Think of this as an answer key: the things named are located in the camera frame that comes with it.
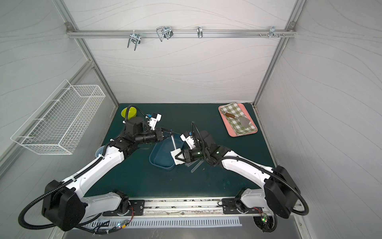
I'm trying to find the green white checkered cloth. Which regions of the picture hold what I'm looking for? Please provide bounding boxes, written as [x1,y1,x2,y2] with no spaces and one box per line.
[220,102,257,135]

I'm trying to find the light blue mug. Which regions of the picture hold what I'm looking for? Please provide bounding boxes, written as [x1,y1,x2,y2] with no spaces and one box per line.
[95,145,108,159]

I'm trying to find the pink plastic tray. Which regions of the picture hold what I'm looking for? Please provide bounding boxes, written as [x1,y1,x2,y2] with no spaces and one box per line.
[218,103,259,138]

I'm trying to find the blue plastic tub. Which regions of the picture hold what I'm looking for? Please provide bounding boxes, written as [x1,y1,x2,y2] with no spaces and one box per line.
[149,139,175,171]

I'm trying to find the white gauze wipe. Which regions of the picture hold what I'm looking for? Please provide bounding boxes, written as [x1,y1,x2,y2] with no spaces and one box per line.
[170,148,185,165]

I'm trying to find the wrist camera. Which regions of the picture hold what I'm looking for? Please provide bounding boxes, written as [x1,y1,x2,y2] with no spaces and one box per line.
[147,113,162,130]
[180,131,196,149]

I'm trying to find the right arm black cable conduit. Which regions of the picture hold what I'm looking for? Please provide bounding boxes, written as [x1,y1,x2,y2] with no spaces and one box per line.
[190,121,310,216]

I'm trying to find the white wire basket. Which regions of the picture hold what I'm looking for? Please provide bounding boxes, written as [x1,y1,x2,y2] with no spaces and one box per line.
[11,80,105,155]

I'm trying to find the yellow green bowl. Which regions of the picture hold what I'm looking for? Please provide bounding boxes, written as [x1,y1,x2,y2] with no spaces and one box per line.
[120,107,137,120]

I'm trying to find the aluminium cross rail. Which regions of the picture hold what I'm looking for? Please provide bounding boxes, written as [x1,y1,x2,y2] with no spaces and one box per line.
[67,28,297,39]

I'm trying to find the metal clamp hook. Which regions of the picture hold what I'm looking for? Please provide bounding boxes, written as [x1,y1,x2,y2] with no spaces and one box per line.
[259,26,285,38]
[197,26,203,39]
[156,26,174,42]
[127,33,141,51]

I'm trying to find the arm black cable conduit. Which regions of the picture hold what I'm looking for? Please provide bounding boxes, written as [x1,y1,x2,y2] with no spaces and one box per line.
[17,104,147,231]
[190,121,310,216]

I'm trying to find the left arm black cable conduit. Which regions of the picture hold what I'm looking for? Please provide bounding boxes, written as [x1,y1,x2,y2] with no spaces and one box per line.
[17,104,147,231]

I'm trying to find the wooden handled metal spatula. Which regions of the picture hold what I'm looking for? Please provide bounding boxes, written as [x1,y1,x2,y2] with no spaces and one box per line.
[222,112,251,128]

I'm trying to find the clear test tube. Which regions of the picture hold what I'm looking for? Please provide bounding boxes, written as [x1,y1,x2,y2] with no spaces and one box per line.
[194,160,204,170]
[185,160,199,167]
[191,161,203,173]

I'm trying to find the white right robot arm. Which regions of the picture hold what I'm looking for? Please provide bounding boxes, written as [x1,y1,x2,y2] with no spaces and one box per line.
[171,131,308,219]

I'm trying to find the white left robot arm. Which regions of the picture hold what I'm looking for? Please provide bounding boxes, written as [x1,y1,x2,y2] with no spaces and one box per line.
[42,113,172,231]

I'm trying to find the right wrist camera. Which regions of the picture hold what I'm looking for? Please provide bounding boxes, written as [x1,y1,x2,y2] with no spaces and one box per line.
[180,131,196,149]

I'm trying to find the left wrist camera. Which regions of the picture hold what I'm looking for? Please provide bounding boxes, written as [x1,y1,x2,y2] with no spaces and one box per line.
[147,113,162,130]

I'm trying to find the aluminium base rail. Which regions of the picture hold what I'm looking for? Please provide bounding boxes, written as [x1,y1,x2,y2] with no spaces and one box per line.
[89,197,302,219]

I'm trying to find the blue capped test tube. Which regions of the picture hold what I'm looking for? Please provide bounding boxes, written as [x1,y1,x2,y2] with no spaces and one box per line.
[171,132,177,150]

